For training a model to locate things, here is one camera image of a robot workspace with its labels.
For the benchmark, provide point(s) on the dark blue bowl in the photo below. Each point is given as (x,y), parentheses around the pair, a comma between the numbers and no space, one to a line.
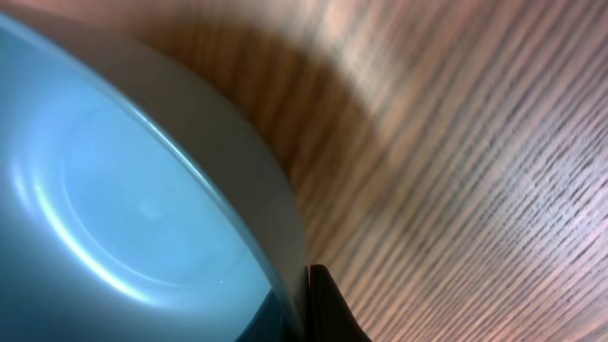
(137,204)

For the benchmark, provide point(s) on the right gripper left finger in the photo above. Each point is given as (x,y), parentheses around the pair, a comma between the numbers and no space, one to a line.
(268,324)

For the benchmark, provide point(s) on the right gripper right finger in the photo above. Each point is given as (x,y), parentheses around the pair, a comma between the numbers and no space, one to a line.
(328,316)

